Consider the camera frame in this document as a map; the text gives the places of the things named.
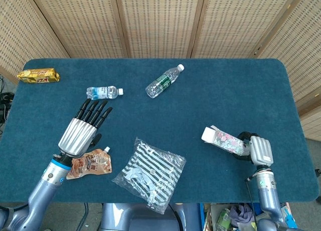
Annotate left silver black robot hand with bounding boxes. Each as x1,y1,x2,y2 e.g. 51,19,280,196
57,98,113,159

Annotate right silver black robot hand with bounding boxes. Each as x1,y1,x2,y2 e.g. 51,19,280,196
232,132,274,167

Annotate floral carton box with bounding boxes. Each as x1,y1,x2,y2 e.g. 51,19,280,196
201,125,248,156

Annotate brown spout pouch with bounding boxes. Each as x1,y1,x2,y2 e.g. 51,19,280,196
65,146,113,181

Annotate clear bottle blue label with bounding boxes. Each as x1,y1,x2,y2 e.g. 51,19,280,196
86,85,124,100

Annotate teal table cover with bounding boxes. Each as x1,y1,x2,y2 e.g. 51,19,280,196
0,58,320,204

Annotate purple cloth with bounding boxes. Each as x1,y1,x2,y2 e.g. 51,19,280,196
229,203,256,226

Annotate gold snack package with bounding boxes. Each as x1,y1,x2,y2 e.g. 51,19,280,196
17,67,61,84

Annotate green plastic bottle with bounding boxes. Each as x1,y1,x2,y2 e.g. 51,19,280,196
215,207,231,229

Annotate striped cloth in plastic bag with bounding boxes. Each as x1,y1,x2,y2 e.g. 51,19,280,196
111,137,187,215

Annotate blue table leg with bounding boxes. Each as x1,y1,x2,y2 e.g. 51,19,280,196
199,203,207,231

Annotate clear bottle green label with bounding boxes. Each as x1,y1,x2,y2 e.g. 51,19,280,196
145,64,185,99

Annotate grey robot torso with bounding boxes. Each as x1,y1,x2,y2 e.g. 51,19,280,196
100,202,204,231

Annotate woven bamboo folding screen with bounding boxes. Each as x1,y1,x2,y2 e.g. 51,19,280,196
0,0,321,141

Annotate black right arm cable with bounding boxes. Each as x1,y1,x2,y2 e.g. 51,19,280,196
245,177,259,226

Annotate black floor cables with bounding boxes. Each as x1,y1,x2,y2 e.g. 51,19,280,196
0,75,14,124

